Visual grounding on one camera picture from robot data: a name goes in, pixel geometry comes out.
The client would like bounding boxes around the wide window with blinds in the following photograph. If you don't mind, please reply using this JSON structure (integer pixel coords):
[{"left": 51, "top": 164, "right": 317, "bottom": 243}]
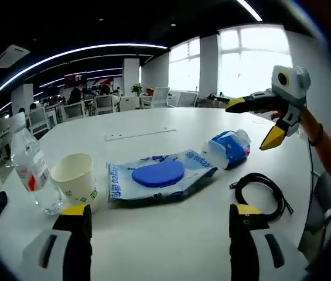
[{"left": 217, "top": 25, "right": 294, "bottom": 97}]

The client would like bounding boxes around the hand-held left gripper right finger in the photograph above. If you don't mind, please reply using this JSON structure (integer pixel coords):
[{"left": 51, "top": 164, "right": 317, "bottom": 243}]
[{"left": 228, "top": 203, "right": 301, "bottom": 281}]

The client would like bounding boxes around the teal object on windowsill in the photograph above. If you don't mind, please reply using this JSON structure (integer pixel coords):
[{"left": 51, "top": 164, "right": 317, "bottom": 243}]
[{"left": 207, "top": 92, "right": 231, "bottom": 103}]

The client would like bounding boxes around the white paper cup green print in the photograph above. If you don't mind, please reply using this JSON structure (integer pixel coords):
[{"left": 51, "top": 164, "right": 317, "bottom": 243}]
[{"left": 50, "top": 152, "right": 100, "bottom": 214}]

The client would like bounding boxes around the person's right hand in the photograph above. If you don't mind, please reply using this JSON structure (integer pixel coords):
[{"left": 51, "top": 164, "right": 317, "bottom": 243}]
[{"left": 266, "top": 108, "right": 285, "bottom": 121}]

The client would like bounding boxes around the wet wipes pack blue lid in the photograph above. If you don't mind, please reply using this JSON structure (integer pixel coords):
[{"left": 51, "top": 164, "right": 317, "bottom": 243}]
[{"left": 106, "top": 148, "right": 218, "bottom": 204}]

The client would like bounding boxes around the white mesh office chair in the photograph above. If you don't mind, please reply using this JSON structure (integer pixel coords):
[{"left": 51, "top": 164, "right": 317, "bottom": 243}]
[{"left": 150, "top": 87, "right": 170, "bottom": 108}]

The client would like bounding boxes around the clear plastic water bottle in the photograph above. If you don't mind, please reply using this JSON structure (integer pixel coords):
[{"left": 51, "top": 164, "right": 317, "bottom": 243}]
[{"left": 10, "top": 127, "right": 63, "bottom": 216}]

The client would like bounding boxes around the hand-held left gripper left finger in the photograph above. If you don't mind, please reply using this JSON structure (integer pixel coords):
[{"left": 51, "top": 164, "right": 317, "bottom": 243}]
[{"left": 21, "top": 204, "right": 93, "bottom": 281}]

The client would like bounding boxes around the white table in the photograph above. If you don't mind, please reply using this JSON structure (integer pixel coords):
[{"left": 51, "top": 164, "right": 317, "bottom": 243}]
[{"left": 0, "top": 107, "right": 314, "bottom": 281}]

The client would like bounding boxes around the ceiling air conditioner vent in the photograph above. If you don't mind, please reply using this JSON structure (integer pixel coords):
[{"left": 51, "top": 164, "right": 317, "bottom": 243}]
[{"left": 0, "top": 44, "right": 30, "bottom": 70}]

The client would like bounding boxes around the red wall screen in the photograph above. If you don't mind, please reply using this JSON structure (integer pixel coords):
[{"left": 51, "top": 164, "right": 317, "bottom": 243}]
[{"left": 64, "top": 73, "right": 87, "bottom": 85}]

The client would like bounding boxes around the long curved ceiling light strip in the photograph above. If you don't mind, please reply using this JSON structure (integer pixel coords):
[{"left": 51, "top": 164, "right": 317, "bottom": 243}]
[{"left": 0, "top": 43, "right": 168, "bottom": 91}]

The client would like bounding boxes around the narrow window with blinds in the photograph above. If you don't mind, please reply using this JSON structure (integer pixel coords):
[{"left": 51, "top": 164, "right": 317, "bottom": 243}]
[{"left": 169, "top": 37, "right": 201, "bottom": 91}]

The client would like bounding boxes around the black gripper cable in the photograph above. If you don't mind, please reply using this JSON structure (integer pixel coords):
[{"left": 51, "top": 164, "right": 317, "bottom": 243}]
[{"left": 306, "top": 137, "right": 316, "bottom": 225}]

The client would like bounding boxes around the blue tissue pack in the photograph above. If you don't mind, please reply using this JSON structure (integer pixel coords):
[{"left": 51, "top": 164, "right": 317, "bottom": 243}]
[{"left": 200, "top": 128, "right": 252, "bottom": 170}]

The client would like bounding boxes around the overhead ceiling light strip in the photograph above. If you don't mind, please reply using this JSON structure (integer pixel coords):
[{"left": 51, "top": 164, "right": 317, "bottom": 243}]
[{"left": 237, "top": 0, "right": 263, "bottom": 22}]

